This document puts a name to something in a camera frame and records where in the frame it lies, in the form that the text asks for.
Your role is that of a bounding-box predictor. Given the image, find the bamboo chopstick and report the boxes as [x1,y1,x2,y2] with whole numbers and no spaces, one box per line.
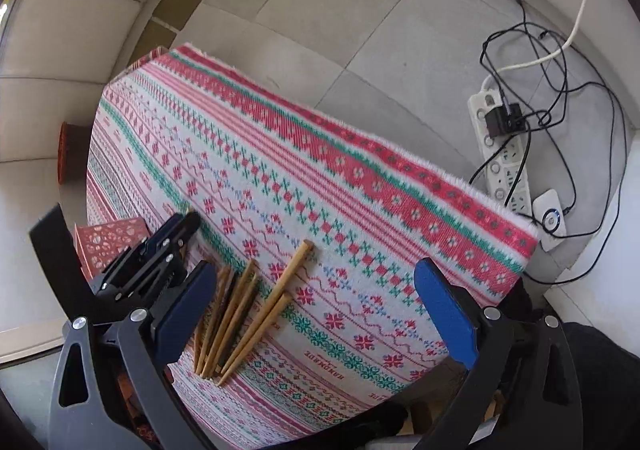
[208,240,314,376]
[213,274,260,376]
[194,265,231,374]
[201,259,256,378]
[217,293,292,386]

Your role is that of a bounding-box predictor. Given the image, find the pink perforated utensil holder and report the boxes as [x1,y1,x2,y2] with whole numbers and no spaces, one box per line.
[74,217,149,281]

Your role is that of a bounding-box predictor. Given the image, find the black chopstick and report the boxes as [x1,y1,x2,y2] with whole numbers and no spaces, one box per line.
[210,271,241,356]

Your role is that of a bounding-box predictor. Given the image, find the white kitchen cabinets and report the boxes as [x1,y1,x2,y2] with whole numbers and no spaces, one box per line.
[0,0,640,171]

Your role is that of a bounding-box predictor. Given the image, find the white round-button device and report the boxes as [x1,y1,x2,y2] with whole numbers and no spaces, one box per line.
[532,189,567,253]

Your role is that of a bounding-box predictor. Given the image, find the red trash bin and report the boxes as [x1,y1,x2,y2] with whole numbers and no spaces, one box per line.
[58,122,92,186]

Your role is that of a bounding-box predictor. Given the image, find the white power strip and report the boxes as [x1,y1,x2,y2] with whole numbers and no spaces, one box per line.
[468,89,532,215]

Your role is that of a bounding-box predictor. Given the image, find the patterned red green tablecloth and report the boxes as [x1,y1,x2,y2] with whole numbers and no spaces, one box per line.
[87,45,538,449]

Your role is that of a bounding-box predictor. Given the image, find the black power adapter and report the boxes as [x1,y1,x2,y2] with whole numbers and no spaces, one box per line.
[485,103,527,138]

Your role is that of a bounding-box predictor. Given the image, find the black cable bundle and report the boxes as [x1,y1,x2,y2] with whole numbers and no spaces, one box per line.
[466,0,629,287]

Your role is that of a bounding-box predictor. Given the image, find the white power cable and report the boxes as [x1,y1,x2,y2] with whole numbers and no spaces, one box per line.
[482,0,604,92]

